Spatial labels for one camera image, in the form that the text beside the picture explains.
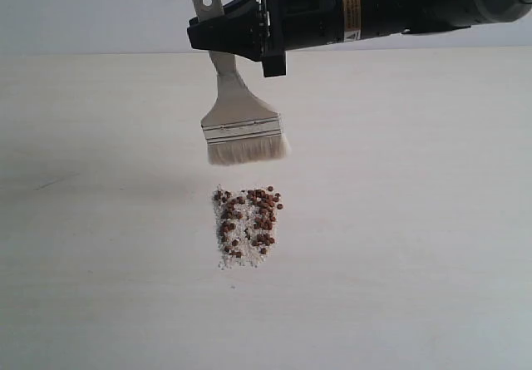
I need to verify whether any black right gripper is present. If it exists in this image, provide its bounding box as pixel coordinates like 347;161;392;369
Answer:
187;0;407;77

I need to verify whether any white wooden paint brush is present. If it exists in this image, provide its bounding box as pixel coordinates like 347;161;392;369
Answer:
200;9;288;165

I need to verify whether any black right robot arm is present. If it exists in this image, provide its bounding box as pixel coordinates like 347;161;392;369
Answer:
187;0;531;77

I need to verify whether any rice and red beans pile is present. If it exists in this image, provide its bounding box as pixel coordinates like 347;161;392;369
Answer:
211;185;284;270

